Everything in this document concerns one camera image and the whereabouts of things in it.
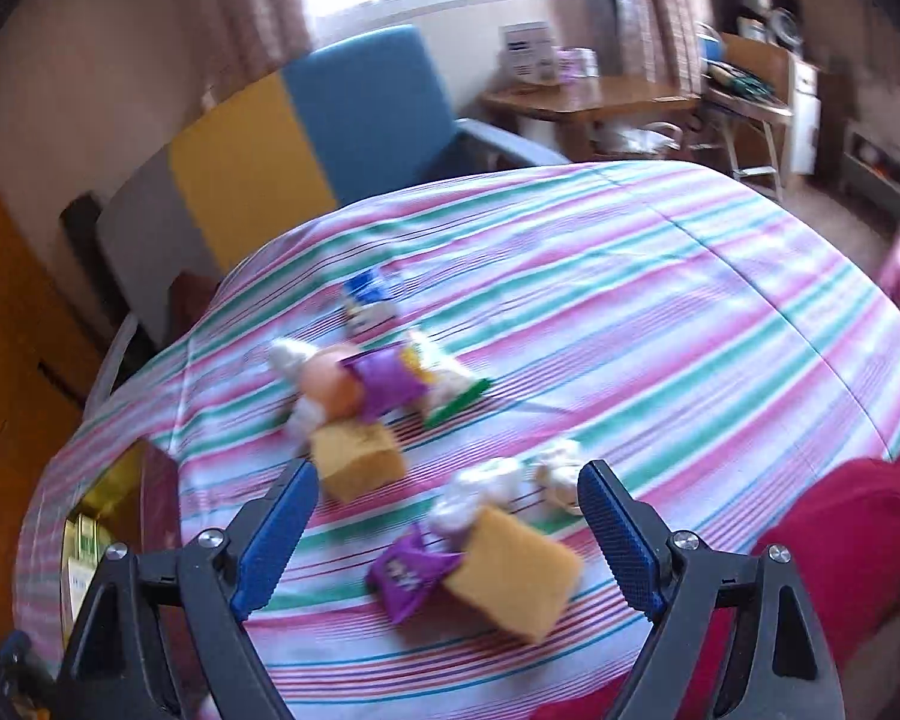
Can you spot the wooden wardrobe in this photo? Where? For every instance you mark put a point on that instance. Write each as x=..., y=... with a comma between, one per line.
x=15, y=360

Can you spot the grey yellow blue sofa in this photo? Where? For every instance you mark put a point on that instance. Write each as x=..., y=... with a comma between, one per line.
x=367, y=112

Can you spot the blue tissue pack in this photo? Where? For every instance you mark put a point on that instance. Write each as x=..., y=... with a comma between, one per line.
x=367, y=300

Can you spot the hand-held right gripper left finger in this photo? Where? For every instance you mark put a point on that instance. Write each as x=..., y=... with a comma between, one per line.
x=274, y=540

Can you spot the wooden side table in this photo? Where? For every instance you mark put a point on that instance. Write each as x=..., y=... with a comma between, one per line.
x=592, y=97

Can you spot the pink white packet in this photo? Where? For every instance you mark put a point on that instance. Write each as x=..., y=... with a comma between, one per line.
x=576, y=64

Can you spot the white cabinet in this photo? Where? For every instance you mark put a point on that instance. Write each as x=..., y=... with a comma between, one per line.
x=804, y=116

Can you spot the beige curtain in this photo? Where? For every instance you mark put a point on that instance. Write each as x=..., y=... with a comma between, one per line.
x=255, y=0
x=660, y=7

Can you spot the white crumpled wad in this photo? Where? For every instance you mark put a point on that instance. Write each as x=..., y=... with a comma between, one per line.
x=559, y=476

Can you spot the striped bed sheet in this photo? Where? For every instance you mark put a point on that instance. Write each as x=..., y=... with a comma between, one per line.
x=645, y=315

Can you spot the grey heater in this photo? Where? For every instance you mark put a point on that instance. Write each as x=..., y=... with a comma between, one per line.
x=877, y=161

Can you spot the cluttered wooden shelf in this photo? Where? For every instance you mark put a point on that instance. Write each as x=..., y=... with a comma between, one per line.
x=750, y=45

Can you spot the purple snack packet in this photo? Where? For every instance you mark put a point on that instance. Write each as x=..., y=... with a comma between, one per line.
x=386, y=382
x=409, y=574

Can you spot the yellow sponge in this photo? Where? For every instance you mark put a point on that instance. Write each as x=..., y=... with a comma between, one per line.
x=356, y=461
x=514, y=570

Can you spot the white plastic wad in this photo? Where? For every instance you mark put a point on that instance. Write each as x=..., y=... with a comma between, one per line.
x=469, y=495
x=289, y=354

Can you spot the white printed box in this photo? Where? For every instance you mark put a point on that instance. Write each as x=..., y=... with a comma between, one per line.
x=529, y=49

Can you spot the gold tray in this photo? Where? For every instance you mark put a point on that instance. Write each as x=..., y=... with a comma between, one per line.
x=90, y=532

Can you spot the peach mushroom toy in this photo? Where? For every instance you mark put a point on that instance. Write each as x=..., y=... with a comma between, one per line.
x=330, y=382

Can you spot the red cloth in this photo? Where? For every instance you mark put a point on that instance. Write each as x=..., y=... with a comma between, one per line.
x=855, y=540

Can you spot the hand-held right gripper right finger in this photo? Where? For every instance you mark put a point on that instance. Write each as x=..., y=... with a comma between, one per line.
x=619, y=540

